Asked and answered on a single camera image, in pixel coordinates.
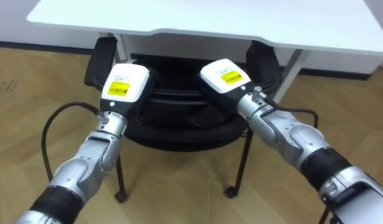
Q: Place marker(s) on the black office chair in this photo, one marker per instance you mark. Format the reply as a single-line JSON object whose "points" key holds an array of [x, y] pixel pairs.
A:
{"points": [[178, 121]]}

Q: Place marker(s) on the white desk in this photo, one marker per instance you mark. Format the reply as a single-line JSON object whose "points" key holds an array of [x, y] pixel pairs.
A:
{"points": [[210, 21]]}

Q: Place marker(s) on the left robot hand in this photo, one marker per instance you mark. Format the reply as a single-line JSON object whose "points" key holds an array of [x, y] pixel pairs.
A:
{"points": [[124, 84]]}

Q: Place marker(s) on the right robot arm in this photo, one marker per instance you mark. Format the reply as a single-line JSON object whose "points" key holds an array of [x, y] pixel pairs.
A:
{"points": [[303, 146]]}

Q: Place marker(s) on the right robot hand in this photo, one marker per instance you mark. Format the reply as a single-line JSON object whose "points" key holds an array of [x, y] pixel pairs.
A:
{"points": [[224, 79]]}

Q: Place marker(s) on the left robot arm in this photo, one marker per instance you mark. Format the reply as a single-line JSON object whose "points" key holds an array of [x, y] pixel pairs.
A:
{"points": [[85, 165]]}

